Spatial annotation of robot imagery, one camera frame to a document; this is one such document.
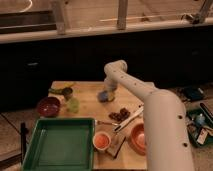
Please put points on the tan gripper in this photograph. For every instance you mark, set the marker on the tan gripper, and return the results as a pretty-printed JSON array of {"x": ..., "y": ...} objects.
[{"x": 110, "y": 94}]

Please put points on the blue sponge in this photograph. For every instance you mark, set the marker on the blue sponge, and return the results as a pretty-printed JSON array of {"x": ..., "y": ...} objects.
[{"x": 102, "y": 96}]

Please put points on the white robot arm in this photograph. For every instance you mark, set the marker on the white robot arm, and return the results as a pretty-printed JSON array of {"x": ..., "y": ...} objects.
[{"x": 167, "y": 143}]

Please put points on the green plastic tray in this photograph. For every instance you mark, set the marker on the green plastic tray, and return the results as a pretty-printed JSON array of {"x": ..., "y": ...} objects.
[{"x": 61, "y": 145}]

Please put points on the brown grape bunch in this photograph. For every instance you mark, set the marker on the brown grape bunch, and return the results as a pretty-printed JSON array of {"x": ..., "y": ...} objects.
[{"x": 122, "y": 115}]

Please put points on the wooden cutting board table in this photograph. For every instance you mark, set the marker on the wooden cutting board table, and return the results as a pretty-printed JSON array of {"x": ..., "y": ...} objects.
[{"x": 89, "y": 107}]

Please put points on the metal fork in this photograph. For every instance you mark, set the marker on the metal fork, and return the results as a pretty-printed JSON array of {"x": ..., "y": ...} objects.
[{"x": 97, "y": 122}]

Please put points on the light green cup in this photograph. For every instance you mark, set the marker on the light green cup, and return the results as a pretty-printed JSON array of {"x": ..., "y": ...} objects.
[{"x": 73, "y": 105}]

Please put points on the dark metal cup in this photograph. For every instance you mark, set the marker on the dark metal cup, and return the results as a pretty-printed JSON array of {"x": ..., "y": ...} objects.
[{"x": 67, "y": 93}]

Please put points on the small orange cup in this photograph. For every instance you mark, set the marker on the small orange cup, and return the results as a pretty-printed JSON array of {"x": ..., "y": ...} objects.
[{"x": 101, "y": 141}]

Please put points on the wooden block with stripe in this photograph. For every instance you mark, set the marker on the wooden block with stripe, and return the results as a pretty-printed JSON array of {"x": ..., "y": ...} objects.
[{"x": 116, "y": 144}]

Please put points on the orange bowl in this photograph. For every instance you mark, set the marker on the orange bowl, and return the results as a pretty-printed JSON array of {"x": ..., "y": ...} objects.
[{"x": 137, "y": 139}]

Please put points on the dark red bowl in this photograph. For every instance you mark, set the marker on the dark red bowl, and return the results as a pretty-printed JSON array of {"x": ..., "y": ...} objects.
[{"x": 48, "y": 107}]

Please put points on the green bin with items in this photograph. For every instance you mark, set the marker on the green bin with items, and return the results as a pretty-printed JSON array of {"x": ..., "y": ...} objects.
[{"x": 200, "y": 126}]

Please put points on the white handled utensil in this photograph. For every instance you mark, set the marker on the white handled utensil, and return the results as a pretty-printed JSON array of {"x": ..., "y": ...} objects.
[{"x": 123, "y": 124}]

